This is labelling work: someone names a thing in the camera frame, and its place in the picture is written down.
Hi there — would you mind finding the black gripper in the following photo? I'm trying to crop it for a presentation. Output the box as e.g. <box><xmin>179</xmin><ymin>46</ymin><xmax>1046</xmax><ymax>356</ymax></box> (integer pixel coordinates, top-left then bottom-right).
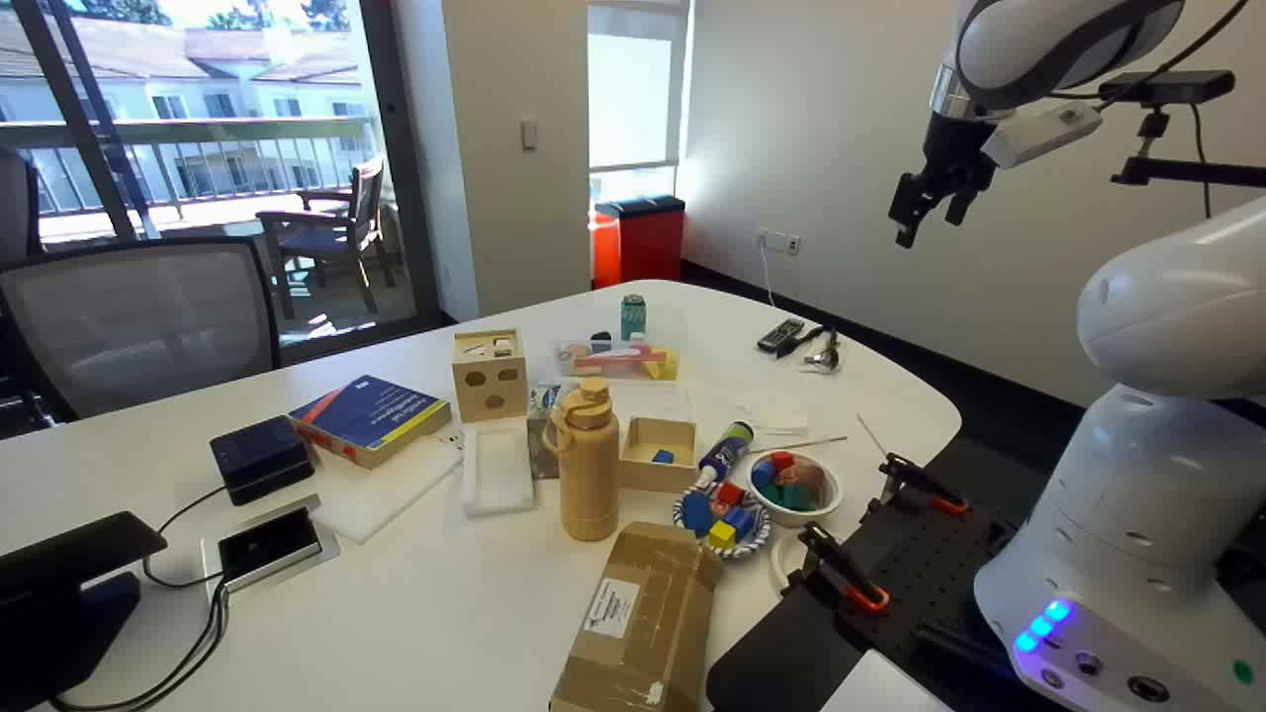
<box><xmin>888</xmin><ymin>105</ymin><xmax>1002</xmax><ymax>252</ymax></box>

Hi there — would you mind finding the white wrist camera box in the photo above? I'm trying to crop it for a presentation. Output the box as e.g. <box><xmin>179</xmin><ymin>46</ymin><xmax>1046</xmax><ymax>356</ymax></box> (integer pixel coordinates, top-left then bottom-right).
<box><xmin>980</xmin><ymin>100</ymin><xmax>1107</xmax><ymax>170</ymax></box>

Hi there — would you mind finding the white bowl of coloured blocks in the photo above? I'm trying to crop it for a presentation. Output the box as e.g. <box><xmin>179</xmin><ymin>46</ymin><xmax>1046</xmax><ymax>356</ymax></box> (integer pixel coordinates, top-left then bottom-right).
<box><xmin>738</xmin><ymin>447</ymin><xmax>847</xmax><ymax>530</ymax></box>

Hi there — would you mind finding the green drink can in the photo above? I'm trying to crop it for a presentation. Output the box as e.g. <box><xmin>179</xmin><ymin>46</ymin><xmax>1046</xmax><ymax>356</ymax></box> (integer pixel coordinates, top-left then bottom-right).
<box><xmin>619</xmin><ymin>294</ymin><xmax>653</xmax><ymax>343</ymax></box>

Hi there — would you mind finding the brown cardboard box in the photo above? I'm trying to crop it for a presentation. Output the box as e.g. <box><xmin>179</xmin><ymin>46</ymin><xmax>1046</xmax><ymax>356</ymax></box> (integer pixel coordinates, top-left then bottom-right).
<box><xmin>548</xmin><ymin>518</ymin><xmax>727</xmax><ymax>712</ymax></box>

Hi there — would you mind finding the grey mesh office chair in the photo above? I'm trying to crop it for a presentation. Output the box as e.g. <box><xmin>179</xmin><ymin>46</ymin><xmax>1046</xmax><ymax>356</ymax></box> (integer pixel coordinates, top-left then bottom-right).
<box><xmin>0</xmin><ymin>233</ymin><xmax>284</xmax><ymax>428</ymax></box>
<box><xmin>0</xmin><ymin>145</ymin><xmax>47</xmax><ymax>269</ymax></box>

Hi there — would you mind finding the red bin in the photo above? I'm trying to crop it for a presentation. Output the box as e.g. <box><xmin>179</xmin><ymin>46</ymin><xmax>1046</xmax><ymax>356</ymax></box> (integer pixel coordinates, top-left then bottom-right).
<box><xmin>619</xmin><ymin>195</ymin><xmax>688</xmax><ymax>283</ymax></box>

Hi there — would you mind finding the white ring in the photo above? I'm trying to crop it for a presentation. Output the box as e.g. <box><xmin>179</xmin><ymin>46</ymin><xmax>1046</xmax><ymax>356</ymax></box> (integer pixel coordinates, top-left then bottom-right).
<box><xmin>767</xmin><ymin>530</ymin><xmax>812</xmax><ymax>600</ymax></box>

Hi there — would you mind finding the blue plate of coloured blocks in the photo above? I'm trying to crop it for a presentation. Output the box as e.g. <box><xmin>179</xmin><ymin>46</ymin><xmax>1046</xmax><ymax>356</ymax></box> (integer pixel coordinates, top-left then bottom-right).
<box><xmin>675</xmin><ymin>478</ymin><xmax>777</xmax><ymax>562</ymax></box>

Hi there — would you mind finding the black cable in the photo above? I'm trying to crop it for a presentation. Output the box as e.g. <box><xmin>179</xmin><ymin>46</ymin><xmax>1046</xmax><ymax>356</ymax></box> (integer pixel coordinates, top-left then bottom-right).
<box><xmin>52</xmin><ymin>481</ymin><xmax>238</xmax><ymax>712</ymax></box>

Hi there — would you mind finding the blue book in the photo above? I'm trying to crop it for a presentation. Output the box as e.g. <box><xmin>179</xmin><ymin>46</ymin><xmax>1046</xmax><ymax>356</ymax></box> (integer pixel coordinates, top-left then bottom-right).
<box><xmin>289</xmin><ymin>372</ymin><xmax>457</xmax><ymax>469</ymax></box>

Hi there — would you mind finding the orange bin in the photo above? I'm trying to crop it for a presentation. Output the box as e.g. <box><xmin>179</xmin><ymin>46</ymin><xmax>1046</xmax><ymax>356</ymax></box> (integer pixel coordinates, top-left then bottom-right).
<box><xmin>590</xmin><ymin>209</ymin><xmax>627</xmax><ymax>294</ymax></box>

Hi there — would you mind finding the black camera on stand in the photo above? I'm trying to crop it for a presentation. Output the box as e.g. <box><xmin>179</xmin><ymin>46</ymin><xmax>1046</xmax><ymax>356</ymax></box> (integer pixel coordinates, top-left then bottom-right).
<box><xmin>1095</xmin><ymin>67</ymin><xmax>1266</xmax><ymax>190</ymax></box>

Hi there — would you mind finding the silver foil bag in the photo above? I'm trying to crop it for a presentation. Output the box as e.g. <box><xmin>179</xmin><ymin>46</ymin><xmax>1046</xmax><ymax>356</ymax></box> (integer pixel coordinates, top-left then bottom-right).
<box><xmin>528</xmin><ymin>411</ymin><xmax>566</xmax><ymax>481</ymax></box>

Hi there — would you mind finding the orange handled black clamp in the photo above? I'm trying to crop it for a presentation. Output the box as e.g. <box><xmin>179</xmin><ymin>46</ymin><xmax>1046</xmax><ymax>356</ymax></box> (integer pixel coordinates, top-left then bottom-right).
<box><xmin>875</xmin><ymin>451</ymin><xmax>978</xmax><ymax>521</ymax></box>
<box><xmin>797</xmin><ymin>518</ymin><xmax>893</xmax><ymax>618</ymax></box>

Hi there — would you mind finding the small black pouch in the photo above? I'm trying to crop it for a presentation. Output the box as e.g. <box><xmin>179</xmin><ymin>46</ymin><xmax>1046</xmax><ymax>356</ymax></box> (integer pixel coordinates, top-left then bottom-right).
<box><xmin>205</xmin><ymin>411</ymin><xmax>320</xmax><ymax>509</ymax></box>

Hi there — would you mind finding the black clip with cable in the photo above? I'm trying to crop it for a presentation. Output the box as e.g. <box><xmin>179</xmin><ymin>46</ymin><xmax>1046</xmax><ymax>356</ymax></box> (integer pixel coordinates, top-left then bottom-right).
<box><xmin>788</xmin><ymin>320</ymin><xmax>847</xmax><ymax>377</ymax></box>

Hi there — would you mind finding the tan water bottle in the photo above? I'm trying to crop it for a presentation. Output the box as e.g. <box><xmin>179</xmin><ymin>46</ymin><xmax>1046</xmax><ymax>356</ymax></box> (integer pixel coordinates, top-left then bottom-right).
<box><xmin>551</xmin><ymin>377</ymin><xmax>627</xmax><ymax>547</ymax></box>

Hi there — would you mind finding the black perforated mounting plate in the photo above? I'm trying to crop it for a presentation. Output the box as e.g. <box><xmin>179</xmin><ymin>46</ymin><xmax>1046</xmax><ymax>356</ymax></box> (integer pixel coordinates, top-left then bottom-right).
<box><xmin>705</xmin><ymin>430</ymin><xmax>1100</xmax><ymax>712</ymax></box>

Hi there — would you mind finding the dark outdoor chair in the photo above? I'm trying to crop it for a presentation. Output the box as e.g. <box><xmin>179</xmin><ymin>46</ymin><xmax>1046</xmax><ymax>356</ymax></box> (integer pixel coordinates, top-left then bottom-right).
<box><xmin>253</xmin><ymin>155</ymin><xmax>400</xmax><ymax>320</ymax></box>

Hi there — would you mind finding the table power outlet box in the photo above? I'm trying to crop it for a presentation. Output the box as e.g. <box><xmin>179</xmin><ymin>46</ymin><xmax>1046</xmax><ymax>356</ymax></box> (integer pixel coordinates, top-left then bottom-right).
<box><xmin>197</xmin><ymin>496</ymin><xmax>342</xmax><ymax>592</ymax></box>

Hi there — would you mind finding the wooden shape sorter cube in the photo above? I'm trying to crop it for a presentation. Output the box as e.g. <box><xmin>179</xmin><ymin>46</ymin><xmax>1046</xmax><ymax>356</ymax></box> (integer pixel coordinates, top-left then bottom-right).
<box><xmin>452</xmin><ymin>323</ymin><xmax>533</xmax><ymax>428</ymax></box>

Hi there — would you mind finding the black remote control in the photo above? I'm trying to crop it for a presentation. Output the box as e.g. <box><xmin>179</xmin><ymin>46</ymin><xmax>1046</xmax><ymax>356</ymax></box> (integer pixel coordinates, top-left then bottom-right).
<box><xmin>755</xmin><ymin>316</ymin><xmax>809</xmax><ymax>356</ymax></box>

